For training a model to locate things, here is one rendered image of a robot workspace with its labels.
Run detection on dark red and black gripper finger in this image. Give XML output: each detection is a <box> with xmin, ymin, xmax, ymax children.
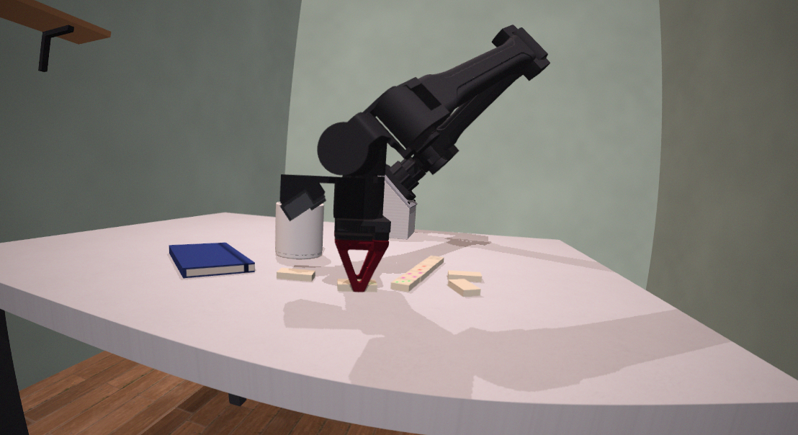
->
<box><xmin>355</xmin><ymin>251</ymin><xmax>374</xmax><ymax>279</ymax></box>
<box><xmin>335</xmin><ymin>239</ymin><xmax>389</xmax><ymax>292</ymax></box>

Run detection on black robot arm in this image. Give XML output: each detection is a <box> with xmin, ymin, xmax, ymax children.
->
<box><xmin>280</xmin><ymin>25</ymin><xmax>550</xmax><ymax>221</ymax></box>

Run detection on blue notebook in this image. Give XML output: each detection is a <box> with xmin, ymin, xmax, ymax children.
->
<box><xmin>169</xmin><ymin>243</ymin><xmax>255</xmax><ymax>278</ymax></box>

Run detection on grey mug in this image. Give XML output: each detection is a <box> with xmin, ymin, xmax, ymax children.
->
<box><xmin>275</xmin><ymin>202</ymin><xmax>324</xmax><ymax>259</ymax></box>

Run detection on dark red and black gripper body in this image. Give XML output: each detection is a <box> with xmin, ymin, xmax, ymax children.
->
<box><xmin>334</xmin><ymin>176</ymin><xmax>391</xmax><ymax>241</ymax></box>

